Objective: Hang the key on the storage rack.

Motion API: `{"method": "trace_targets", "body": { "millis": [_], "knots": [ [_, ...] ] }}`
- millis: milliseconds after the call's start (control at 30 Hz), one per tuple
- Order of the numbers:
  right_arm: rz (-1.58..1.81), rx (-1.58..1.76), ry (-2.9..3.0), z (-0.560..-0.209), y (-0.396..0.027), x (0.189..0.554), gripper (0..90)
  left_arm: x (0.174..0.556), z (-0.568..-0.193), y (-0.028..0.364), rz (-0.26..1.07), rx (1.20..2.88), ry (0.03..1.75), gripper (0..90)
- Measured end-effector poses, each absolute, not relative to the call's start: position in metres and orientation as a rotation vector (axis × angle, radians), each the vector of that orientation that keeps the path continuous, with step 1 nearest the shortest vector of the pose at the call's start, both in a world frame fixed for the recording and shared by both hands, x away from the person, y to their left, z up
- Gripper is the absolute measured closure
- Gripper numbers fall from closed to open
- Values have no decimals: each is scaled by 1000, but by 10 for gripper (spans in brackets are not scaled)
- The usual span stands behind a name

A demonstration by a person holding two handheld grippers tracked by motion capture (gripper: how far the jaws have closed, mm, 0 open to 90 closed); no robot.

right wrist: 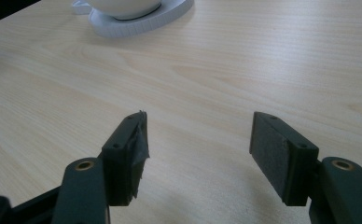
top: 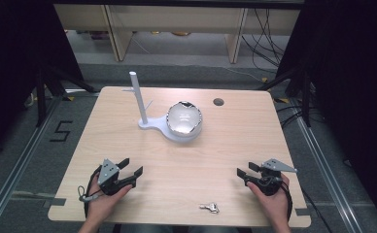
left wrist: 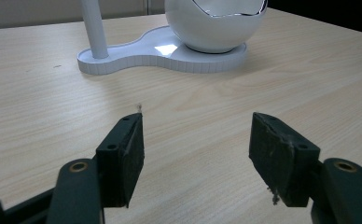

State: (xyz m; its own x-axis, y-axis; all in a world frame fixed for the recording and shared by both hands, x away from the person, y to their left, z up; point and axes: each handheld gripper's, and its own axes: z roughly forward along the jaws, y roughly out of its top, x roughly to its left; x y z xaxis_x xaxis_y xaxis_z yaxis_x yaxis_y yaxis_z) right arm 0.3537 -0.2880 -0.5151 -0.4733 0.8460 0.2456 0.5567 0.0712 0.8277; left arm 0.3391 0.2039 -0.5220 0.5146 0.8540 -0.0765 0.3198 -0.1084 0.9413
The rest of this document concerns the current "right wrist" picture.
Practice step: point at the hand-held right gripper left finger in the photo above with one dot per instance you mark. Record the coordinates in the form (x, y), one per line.
(123, 161)

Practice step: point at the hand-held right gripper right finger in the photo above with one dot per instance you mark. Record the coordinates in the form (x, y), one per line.
(297, 168)

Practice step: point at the white ribbed base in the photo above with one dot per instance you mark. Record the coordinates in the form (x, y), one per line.
(145, 21)

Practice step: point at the white bowl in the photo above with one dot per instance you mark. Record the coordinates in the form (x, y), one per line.
(124, 7)

